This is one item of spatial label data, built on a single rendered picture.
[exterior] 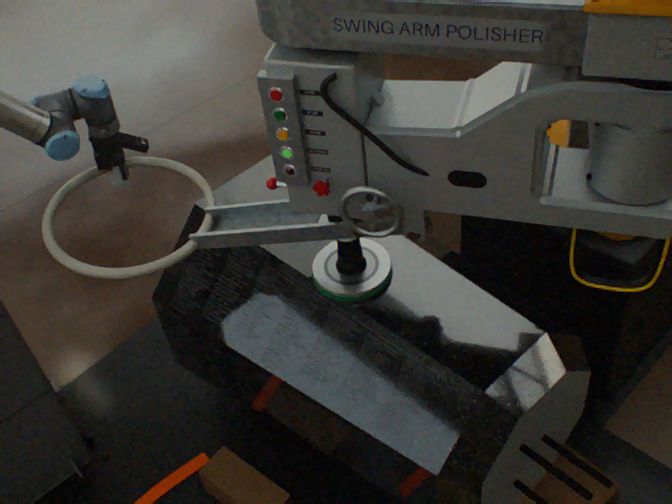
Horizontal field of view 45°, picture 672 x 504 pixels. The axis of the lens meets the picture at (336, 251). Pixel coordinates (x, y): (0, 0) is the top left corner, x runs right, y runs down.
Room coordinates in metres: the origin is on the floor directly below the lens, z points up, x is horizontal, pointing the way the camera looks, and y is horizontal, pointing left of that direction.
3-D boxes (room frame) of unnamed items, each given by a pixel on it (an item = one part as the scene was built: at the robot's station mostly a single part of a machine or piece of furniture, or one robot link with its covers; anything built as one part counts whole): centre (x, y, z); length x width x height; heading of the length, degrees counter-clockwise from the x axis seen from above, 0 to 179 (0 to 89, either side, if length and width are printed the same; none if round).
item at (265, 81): (1.45, 0.07, 1.37); 0.08 x 0.03 x 0.28; 68
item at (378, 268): (1.52, -0.04, 0.84); 0.21 x 0.21 x 0.01
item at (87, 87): (1.98, 0.62, 1.18); 0.10 x 0.09 x 0.12; 108
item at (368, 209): (1.37, -0.10, 1.20); 0.15 x 0.10 x 0.15; 68
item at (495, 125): (1.36, -0.39, 1.30); 0.74 x 0.23 x 0.49; 68
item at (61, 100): (1.94, 0.72, 1.19); 0.12 x 0.12 x 0.09; 18
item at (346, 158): (1.49, -0.11, 1.32); 0.36 x 0.22 x 0.45; 68
